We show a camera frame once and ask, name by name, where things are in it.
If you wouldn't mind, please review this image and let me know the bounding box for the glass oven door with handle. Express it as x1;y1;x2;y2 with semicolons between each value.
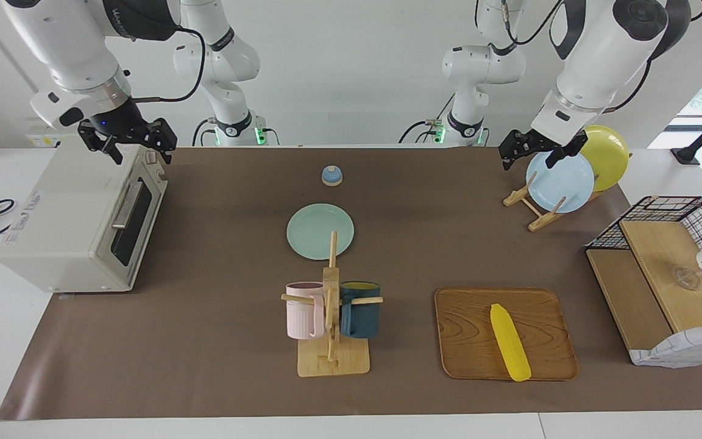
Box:
104;160;168;288

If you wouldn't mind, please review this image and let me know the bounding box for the white wall socket box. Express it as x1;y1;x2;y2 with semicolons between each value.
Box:
25;118;83;149

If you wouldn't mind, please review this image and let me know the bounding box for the black wire basket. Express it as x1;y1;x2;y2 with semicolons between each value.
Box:
589;196;702;307

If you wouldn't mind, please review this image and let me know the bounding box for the wooden mug tree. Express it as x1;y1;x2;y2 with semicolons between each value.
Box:
281;230;384;377

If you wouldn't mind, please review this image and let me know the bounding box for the dark blue mug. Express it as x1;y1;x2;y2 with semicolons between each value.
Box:
339;280;382;340

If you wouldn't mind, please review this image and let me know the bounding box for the pale green plate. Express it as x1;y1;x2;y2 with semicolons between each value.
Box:
286;203;356;262

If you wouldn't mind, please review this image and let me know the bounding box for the black left arm base cable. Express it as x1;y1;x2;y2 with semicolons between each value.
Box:
398;93;456;146

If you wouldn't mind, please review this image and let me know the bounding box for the yellow corn cob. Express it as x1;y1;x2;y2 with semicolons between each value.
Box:
489;303;533;383

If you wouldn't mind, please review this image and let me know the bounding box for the brown table mat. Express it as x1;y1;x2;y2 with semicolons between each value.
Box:
0;146;702;421

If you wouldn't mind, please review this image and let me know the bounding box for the clear glass cup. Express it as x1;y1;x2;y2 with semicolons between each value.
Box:
673;266;702;291

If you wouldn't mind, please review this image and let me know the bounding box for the white toaster oven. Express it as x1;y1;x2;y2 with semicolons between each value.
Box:
0;135;169;294

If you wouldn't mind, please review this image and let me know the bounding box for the black right arm gripper cable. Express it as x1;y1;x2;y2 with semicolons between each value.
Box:
130;27;207;102

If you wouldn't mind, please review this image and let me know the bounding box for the brown wooden tray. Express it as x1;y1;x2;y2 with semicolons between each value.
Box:
434;287;580;382

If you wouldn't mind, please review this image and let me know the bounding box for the light blue plate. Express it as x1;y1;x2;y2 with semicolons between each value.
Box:
525;150;595;214

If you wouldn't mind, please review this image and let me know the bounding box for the black right arm base cable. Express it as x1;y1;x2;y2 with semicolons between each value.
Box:
191;118;218;147

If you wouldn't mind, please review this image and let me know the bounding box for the black arm base cable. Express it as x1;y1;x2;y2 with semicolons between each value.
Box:
398;93;456;146
191;118;218;147

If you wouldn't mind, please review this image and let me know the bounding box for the yellow plate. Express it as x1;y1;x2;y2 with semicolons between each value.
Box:
578;126;630;193

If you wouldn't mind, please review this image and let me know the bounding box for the pink mug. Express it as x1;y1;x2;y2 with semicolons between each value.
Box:
285;281;326;340

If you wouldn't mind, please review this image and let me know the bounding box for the black wire basket shelf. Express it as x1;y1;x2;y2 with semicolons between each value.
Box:
586;219;702;362

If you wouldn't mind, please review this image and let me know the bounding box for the white checkered cloth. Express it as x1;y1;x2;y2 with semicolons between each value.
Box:
628;321;702;368

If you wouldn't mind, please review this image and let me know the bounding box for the wooden plate rack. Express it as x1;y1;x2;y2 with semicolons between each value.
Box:
503;152;633;233

